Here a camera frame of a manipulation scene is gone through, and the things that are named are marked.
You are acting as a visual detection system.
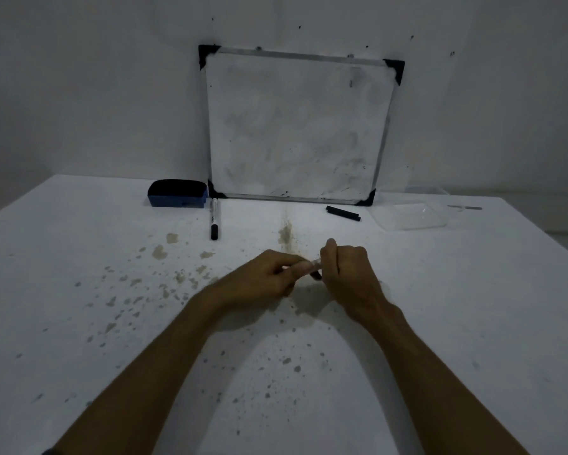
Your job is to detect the person's left hand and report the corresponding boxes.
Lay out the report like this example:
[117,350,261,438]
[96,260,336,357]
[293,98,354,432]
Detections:
[208,249,313,323]

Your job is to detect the person's right hand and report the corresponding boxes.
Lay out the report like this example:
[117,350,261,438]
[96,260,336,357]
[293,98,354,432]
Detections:
[311,238,396,325]

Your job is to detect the small white marker tube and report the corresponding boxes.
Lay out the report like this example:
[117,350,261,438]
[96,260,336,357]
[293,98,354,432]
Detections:
[295,259,323,281]

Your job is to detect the person's left forearm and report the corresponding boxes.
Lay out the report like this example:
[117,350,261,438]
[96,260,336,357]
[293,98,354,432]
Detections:
[51,290,233,455]

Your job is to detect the person's right forearm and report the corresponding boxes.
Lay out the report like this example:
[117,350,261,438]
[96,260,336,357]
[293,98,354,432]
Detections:
[357,304,531,455]

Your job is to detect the black marker cap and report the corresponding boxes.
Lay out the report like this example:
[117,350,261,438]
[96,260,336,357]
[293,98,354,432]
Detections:
[326,206,362,222]

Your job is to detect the whiteboard with black corners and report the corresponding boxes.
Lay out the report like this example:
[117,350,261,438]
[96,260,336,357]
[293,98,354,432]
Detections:
[198,44,405,207]

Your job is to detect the blue and black board eraser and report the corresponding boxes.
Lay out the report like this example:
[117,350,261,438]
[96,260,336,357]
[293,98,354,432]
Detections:
[147,179,209,209]

